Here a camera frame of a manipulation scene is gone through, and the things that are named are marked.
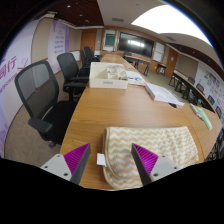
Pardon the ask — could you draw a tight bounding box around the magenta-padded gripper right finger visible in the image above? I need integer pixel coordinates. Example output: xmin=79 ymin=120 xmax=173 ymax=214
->
xmin=130 ymin=143 xmax=183 ymax=187

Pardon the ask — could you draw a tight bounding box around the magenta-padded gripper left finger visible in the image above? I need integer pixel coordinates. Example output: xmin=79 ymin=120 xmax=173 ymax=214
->
xmin=40 ymin=143 xmax=92 ymax=186

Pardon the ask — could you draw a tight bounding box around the yellow white zigzag towel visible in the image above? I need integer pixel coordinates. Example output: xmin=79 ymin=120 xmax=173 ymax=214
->
xmin=101 ymin=125 xmax=200 ymax=191

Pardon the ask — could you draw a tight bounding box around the small white paper tag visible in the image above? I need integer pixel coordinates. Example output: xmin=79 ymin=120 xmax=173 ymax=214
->
xmin=96 ymin=152 xmax=107 ymax=167

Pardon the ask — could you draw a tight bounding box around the black mesh office chair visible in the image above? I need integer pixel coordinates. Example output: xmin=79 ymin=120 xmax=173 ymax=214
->
xmin=56 ymin=52 xmax=90 ymax=101
xmin=14 ymin=60 xmax=78 ymax=149

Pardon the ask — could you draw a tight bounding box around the large white book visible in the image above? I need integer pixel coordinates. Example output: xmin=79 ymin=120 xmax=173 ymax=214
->
xmin=144 ymin=82 xmax=185 ymax=107

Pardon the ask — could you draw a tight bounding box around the white printed booklet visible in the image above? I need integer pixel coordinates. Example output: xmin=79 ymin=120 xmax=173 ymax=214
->
xmin=189 ymin=103 xmax=201 ymax=118

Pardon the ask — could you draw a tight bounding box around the green booklet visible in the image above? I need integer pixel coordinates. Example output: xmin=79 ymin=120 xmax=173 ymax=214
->
xmin=194 ymin=105 xmax=214 ymax=131

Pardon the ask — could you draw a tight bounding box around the white blue printed leaflet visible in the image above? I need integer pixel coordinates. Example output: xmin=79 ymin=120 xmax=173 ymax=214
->
xmin=125 ymin=70 xmax=147 ymax=87

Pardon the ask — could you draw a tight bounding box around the white cardboard box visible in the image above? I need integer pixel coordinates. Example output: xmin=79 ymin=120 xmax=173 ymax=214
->
xmin=88 ymin=61 xmax=129 ymax=90

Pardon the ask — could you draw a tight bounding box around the long curved side table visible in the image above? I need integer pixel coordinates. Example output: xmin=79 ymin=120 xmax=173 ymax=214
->
xmin=168 ymin=69 xmax=216 ymax=113

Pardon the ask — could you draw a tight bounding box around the row of black chairs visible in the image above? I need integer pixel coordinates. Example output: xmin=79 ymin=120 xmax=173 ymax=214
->
xmin=186 ymin=76 xmax=224 ymax=161

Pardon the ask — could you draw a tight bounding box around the small dark side table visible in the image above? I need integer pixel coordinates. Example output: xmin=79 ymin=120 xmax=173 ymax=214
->
xmin=155 ymin=62 xmax=168 ymax=76

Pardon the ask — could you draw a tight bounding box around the black-legged wooden desk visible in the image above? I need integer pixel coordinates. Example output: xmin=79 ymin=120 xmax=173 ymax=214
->
xmin=123 ymin=54 xmax=152 ymax=77

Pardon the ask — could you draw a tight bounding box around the wooden door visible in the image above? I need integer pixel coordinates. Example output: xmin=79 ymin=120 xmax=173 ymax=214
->
xmin=80 ymin=29 xmax=98 ymax=53
xmin=165 ymin=48 xmax=179 ymax=78

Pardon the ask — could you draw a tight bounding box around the group of black office chairs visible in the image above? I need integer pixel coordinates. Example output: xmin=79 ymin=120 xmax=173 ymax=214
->
xmin=79 ymin=45 xmax=101 ymax=69

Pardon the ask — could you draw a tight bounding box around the plain white whiteboard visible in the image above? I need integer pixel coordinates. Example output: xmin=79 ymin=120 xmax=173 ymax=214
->
xmin=152 ymin=41 xmax=166 ymax=63

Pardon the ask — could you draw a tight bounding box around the purple standing banner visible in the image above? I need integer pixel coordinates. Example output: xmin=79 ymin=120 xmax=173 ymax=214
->
xmin=47 ymin=19 xmax=70 ymax=74

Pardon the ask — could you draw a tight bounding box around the whiteboard with green sheet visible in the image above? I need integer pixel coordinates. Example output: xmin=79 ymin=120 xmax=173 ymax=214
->
xmin=103 ymin=29 xmax=118 ymax=48

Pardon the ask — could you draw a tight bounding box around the bright ceiling light panel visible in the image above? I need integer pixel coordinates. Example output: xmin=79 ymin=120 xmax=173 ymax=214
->
xmin=131 ymin=3 xmax=213 ymax=47

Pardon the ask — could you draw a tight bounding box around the wall of colourful pictures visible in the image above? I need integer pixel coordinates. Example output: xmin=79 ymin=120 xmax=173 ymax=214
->
xmin=194 ymin=63 xmax=224 ymax=118

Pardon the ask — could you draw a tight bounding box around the white purple wall poster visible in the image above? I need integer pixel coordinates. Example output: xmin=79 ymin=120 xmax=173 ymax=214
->
xmin=0 ymin=19 xmax=44 ymax=158

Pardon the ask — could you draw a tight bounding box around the large black wall screen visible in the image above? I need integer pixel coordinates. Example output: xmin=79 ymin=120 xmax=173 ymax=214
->
xmin=117 ymin=31 xmax=155 ymax=59

